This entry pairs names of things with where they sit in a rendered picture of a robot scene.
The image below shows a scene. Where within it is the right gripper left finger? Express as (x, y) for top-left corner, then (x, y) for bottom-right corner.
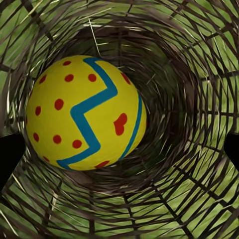
(0, 132), (26, 192)

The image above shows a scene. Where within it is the wicker basket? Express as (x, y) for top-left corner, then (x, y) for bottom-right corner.
(0, 0), (239, 239)

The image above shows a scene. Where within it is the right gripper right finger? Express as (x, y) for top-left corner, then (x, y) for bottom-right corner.
(223, 132), (239, 172)

